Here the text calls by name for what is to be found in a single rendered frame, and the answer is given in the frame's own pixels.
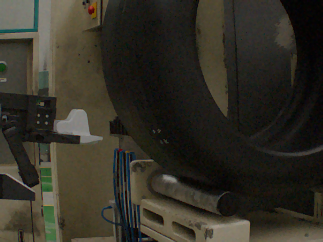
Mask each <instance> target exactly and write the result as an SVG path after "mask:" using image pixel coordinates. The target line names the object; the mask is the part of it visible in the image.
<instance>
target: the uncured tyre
mask: <svg viewBox="0 0 323 242"><path fill-rule="evenodd" d="M199 2H200V0H109V1H108V4H107V8H106V12H105V15H104V21H103V28H102V37H101V46H100V49H101V57H102V59H101V62H102V69H103V76H104V80H105V83H106V88H107V91H108V94H109V96H110V100H111V103H112V105H113V107H114V108H125V109H126V111H125V110H117V109H115V111H116V113H117V115H118V117H119V119H120V121H121V123H122V124H123V126H124V128H125V129H126V131H127V132H128V133H129V135H130V136H131V137H132V139H133V140H134V142H135V143H136V144H137V145H138V146H139V147H140V148H141V149H142V150H143V151H144V152H145V153H146V154H147V155H148V156H149V157H150V158H151V159H152V160H153V161H156V162H157V163H158V164H159V165H160V166H161V167H163V168H164V169H166V170H167V171H170V172H171V173H173V174H174V175H176V176H178V177H180V178H183V179H186V180H189V181H192V182H197V183H200V184H203V185H206V186H211V187H213V188H219V189H221V190H224V191H228V192H232V193H235V194H237V195H241V196H245V197H247V196H248V197H251V198H275V197H278V196H285V195H289V194H294V193H297V192H300V191H304V190H307V189H309V188H312V187H314V186H316V185H318V184H320V183H322V182H323V0H280V2H281V4H282V5H283V6H284V8H285V10H286V12H287V15H288V17H289V19H290V21H291V24H292V27H293V30H294V34H295V41H296V50H297V60H296V61H297V65H296V73H295V79H294V83H293V86H292V89H291V92H290V95H289V97H288V99H287V101H286V102H285V104H284V105H283V108H282V109H281V110H280V112H279V113H278V114H277V115H276V117H275V118H274V119H273V120H272V121H271V122H270V123H269V124H268V125H267V126H265V127H264V128H262V130H260V131H259V132H257V133H255V134H253V135H251V136H248V137H246V136H244V135H243V134H242V133H241V132H240V131H238V130H237V128H235V127H234V126H233V125H232V123H231V122H230V121H229V120H228V119H227V118H226V117H225V115H224V114H223V113H222V112H221V110H220V108H219V106H218V105H217V104H216V102H215V100H214V99H213V97H212V95H211V93H210V91H209V89H208V86H207V84H206V81H205V78H204V75H203V73H202V70H201V66H200V61H199V58H198V53H197V48H196V16H197V8H198V4H199ZM156 126H159V127H160V129H161V131H162V132H163V133H164V135H165V136H166V137H167V139H168V140H169V142H170V143H171V144H172V146H167V147H163V146H162V145H161V144H160V142H159V140H158V139H157V137H156V136H155V134H154V133H153V132H152V130H151V128H150V127H156Z"/></svg>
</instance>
